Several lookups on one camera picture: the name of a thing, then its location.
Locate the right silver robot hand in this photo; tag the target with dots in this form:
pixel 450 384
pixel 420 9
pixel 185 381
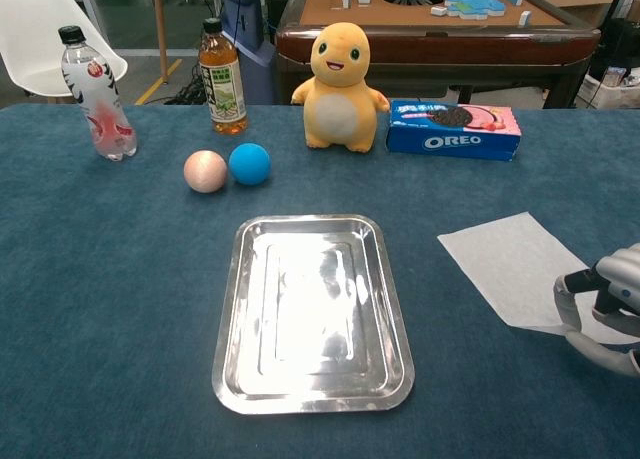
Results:
pixel 617 274

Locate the white paper sheet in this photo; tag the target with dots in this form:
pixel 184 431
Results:
pixel 510 264

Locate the rectangular metal tray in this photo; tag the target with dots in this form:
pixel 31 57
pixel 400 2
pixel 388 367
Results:
pixel 310 319

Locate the white storage crate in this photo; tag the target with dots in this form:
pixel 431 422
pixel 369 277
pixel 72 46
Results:
pixel 610 96

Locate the blue Oreo cookie box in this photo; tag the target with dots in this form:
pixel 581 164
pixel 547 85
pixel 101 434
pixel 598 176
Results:
pixel 450 141

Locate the brown mahjong table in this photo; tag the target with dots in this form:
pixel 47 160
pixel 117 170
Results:
pixel 450 54

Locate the yellow plush dinosaur toy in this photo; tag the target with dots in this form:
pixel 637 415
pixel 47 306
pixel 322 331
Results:
pixel 340 104

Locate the blue ball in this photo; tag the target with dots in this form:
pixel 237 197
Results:
pixel 250 164

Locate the beige pink ball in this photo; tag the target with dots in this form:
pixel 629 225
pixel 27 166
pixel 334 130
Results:
pixel 205 172

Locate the amber tea bottle green label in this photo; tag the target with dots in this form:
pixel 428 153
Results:
pixel 222 89

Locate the blue grey machine base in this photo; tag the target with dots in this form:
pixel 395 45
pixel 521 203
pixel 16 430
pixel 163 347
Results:
pixel 250 29

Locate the wooden pole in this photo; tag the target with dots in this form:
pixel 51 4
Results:
pixel 160 29

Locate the clear bottle red white label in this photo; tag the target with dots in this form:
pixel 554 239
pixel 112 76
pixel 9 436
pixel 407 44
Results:
pixel 100 109

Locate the white shell chair wooden legs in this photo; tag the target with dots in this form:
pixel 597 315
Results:
pixel 30 39

